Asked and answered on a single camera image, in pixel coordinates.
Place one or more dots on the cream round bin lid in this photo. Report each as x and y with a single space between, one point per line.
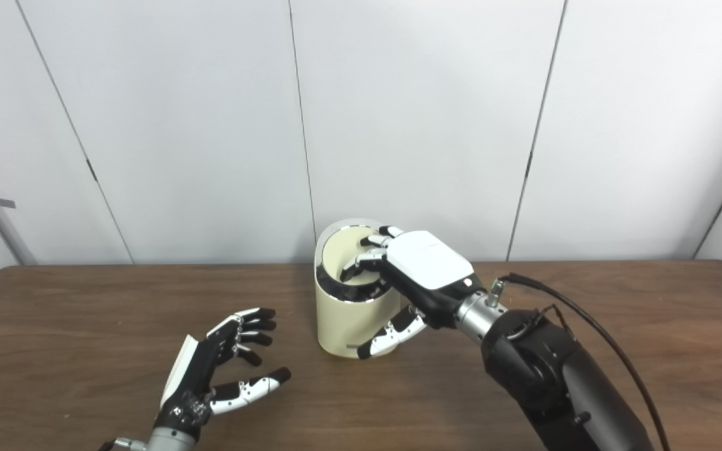
345 254

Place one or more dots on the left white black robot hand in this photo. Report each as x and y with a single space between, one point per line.
195 382

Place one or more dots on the cream-colored bin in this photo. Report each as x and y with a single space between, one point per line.
342 326

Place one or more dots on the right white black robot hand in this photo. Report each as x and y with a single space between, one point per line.
430 263

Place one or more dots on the black bin liner bag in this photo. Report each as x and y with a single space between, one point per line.
336 291

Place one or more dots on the small grey wall label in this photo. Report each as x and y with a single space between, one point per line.
7 203

